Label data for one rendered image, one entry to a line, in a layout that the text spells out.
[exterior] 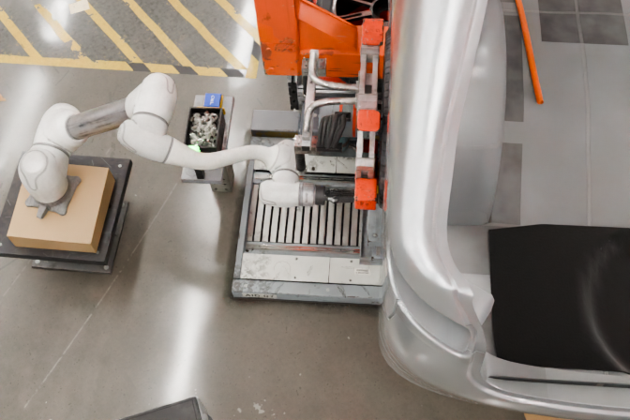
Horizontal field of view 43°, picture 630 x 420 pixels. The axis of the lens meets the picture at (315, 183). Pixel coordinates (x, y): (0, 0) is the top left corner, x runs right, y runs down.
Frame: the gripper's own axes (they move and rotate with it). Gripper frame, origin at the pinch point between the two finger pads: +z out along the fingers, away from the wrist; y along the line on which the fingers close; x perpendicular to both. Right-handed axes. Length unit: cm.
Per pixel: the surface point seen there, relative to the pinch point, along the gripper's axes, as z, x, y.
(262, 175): -50, -12, -67
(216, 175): -63, -1, -25
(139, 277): -101, -53, -37
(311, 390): -20, -86, -5
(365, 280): 0, -47, -32
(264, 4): -43, 69, -22
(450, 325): 21, 0, 108
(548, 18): 62, 67, -11
